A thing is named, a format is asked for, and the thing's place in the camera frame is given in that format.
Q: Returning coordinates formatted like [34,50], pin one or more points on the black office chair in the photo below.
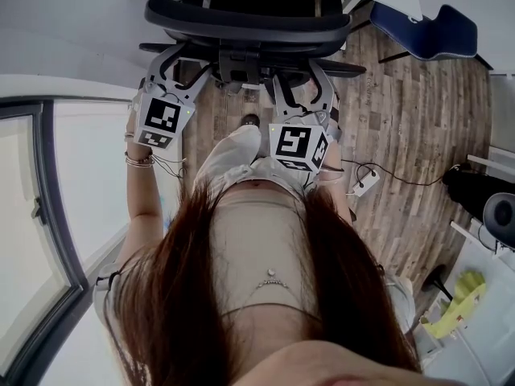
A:
[249,18]

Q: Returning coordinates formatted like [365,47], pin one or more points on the dark window frame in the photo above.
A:
[52,199]

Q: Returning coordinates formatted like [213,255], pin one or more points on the round dark grey speaker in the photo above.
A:
[501,213]

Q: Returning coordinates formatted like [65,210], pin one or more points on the black bag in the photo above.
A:
[466,191]

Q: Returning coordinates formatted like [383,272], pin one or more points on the white power adapter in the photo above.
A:
[365,183]

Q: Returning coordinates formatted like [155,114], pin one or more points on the white side table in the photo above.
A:
[479,328]

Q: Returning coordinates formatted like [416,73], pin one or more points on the person's left forearm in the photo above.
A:
[141,191]

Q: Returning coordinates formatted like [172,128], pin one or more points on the person's white trousers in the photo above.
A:
[233,155]

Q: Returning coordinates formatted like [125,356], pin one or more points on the blue chair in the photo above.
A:
[426,34]

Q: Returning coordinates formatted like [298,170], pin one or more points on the person's right forearm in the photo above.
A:
[336,193]

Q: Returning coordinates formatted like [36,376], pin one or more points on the person's dark shoe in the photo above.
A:
[250,120]

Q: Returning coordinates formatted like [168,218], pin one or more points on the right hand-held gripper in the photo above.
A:
[295,141]

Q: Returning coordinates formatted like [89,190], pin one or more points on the person's beige top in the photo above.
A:
[257,231]

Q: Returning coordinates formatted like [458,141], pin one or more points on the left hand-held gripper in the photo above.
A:
[161,115]

